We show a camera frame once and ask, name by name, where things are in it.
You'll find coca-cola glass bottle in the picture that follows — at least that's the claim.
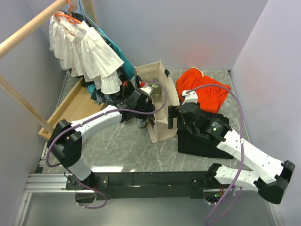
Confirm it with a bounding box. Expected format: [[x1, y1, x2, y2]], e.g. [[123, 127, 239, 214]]
[[122, 81, 129, 97]]

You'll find red bull can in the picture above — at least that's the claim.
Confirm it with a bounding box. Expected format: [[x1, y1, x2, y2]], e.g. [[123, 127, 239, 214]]
[[137, 119, 146, 128]]

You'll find cream canvas tote bag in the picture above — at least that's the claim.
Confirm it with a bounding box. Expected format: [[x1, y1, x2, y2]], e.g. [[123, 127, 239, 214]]
[[135, 61, 180, 143]]

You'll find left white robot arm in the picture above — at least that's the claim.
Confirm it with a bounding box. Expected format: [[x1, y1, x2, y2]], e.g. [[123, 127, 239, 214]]
[[46, 86, 155, 189]]

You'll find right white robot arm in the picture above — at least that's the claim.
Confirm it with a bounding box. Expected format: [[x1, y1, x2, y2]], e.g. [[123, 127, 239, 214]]
[[168, 103, 295, 204]]

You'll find dark floral garment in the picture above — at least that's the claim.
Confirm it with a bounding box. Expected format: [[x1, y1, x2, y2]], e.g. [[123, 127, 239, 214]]
[[71, 12, 135, 105]]

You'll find far clear glass bottle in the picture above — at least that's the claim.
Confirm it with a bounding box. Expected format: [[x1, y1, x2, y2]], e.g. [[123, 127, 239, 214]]
[[151, 78, 162, 102]]

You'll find orange cloth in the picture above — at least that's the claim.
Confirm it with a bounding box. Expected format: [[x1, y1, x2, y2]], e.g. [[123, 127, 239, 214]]
[[176, 67, 231, 113]]

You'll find black cloth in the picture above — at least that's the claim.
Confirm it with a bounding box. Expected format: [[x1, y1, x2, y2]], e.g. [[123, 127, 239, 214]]
[[177, 114, 234, 159]]

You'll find teal garment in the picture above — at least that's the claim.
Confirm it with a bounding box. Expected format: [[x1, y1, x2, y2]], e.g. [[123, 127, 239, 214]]
[[93, 28, 134, 96]]

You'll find wooden tray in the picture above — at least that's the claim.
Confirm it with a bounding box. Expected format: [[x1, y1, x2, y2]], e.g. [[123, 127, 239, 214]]
[[48, 78, 107, 127]]

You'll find white ruffled garment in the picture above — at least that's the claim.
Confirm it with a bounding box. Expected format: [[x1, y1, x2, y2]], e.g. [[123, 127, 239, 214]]
[[49, 16, 124, 94]]

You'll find orange clothes hanger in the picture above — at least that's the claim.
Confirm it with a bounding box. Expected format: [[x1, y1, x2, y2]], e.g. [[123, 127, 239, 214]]
[[54, 0, 81, 24]]

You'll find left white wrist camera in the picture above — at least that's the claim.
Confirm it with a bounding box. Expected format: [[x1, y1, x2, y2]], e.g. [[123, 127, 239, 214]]
[[139, 82, 153, 99]]

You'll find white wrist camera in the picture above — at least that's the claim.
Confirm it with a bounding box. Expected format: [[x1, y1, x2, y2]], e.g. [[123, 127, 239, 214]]
[[182, 90, 198, 104], [139, 82, 153, 99]]

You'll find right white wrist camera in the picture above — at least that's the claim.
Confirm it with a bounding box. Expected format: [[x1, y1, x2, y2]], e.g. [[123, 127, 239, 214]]
[[182, 90, 198, 104]]

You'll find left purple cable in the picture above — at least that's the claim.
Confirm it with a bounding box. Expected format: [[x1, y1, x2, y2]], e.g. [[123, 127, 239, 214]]
[[45, 80, 168, 210]]

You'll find purple cable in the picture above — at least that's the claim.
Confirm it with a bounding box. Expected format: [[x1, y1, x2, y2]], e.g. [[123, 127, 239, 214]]
[[185, 84, 244, 226], [45, 80, 168, 210]]

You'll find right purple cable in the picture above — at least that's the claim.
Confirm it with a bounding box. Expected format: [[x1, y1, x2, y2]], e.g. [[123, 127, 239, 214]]
[[185, 84, 244, 226]]

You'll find wooden clothes rail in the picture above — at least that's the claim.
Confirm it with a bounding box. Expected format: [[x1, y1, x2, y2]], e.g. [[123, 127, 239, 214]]
[[0, 0, 98, 135]]

